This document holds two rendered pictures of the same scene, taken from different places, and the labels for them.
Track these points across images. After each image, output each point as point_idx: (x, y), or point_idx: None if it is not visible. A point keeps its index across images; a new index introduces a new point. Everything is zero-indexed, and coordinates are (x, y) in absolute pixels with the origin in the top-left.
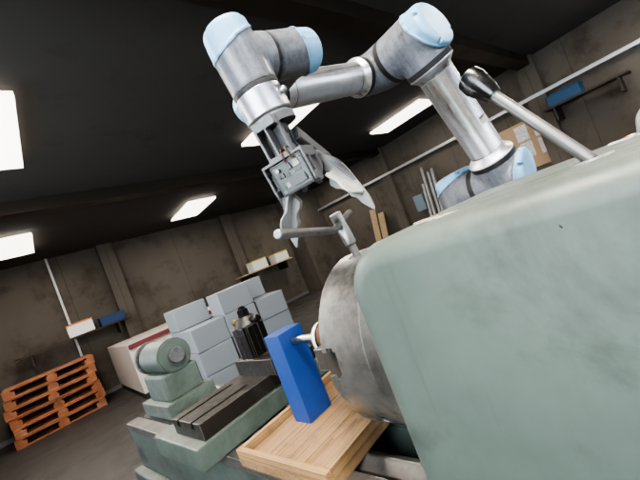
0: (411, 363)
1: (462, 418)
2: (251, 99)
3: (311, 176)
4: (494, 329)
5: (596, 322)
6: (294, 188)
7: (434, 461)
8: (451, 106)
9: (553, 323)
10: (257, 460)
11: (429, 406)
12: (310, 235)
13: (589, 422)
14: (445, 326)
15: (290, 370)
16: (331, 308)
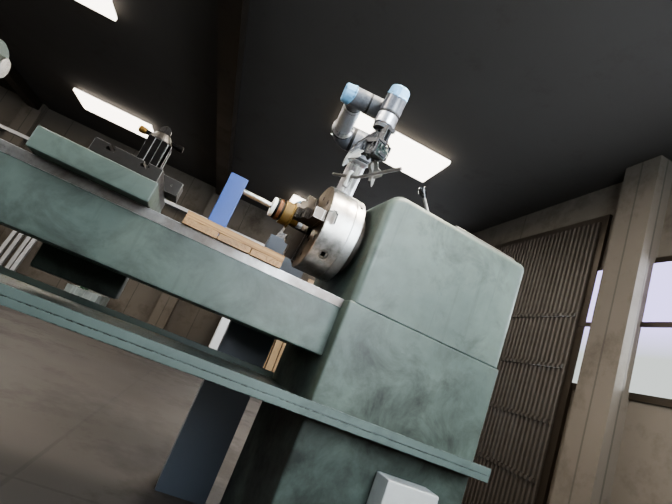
0: (394, 232)
1: (396, 253)
2: (394, 119)
3: (384, 159)
4: (421, 237)
5: (438, 247)
6: (378, 154)
7: (377, 261)
8: (352, 182)
9: (432, 243)
10: (215, 227)
11: (389, 245)
12: (381, 174)
13: (423, 265)
14: (411, 229)
15: (236, 203)
16: (342, 199)
